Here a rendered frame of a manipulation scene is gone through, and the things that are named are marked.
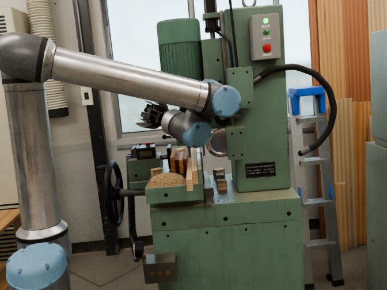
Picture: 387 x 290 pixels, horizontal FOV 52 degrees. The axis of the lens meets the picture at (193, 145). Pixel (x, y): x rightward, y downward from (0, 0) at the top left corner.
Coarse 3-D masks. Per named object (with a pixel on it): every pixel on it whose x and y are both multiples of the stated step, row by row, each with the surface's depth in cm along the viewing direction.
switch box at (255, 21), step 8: (256, 16) 142; (264, 16) 142; (272, 16) 142; (256, 24) 143; (264, 24) 143; (272, 24) 143; (256, 32) 143; (272, 32) 143; (256, 40) 144; (264, 40) 144; (272, 40) 144; (256, 48) 144; (272, 48) 144; (256, 56) 145; (264, 56) 145; (272, 56) 145; (280, 56) 145
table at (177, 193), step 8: (168, 168) 171; (184, 176) 155; (136, 184) 164; (144, 184) 164; (200, 184) 142; (152, 192) 143; (160, 192) 143; (168, 192) 143; (176, 192) 143; (184, 192) 143; (192, 192) 143; (200, 192) 143; (152, 200) 144; (160, 200) 144; (168, 200) 143; (176, 200) 143; (184, 200) 143; (192, 200) 144
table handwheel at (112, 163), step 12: (108, 168) 163; (108, 180) 160; (120, 180) 183; (108, 192) 158; (120, 192) 170; (132, 192) 170; (144, 192) 170; (108, 204) 158; (120, 204) 182; (108, 216) 160; (120, 216) 177
